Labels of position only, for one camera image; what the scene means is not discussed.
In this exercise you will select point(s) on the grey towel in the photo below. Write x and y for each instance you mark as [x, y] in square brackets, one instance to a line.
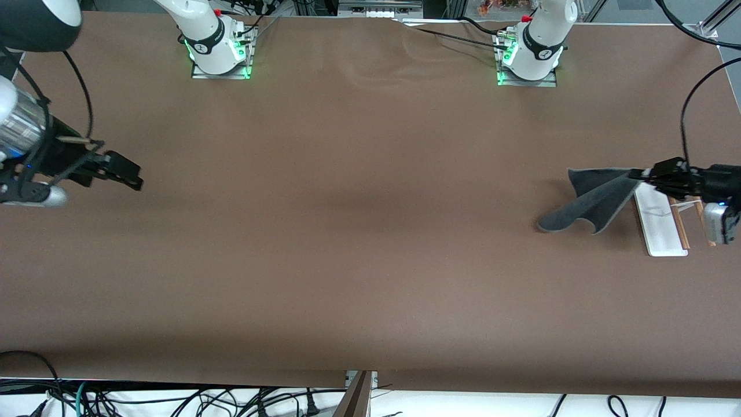
[596, 197]

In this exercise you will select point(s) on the aluminium frame profile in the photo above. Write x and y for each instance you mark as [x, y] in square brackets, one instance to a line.
[715, 20]

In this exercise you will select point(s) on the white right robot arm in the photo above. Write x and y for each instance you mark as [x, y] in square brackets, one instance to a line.
[202, 29]

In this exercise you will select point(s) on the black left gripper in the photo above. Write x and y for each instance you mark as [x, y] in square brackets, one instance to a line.
[719, 178]

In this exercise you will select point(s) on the white power strip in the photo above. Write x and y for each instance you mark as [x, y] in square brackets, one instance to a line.
[379, 10]

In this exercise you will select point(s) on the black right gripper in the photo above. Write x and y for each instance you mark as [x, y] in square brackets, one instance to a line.
[58, 155]

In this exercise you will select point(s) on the dark angled frame post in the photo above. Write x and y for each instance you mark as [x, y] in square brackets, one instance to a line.
[356, 399]

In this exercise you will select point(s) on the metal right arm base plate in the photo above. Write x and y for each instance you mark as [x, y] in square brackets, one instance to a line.
[200, 74]

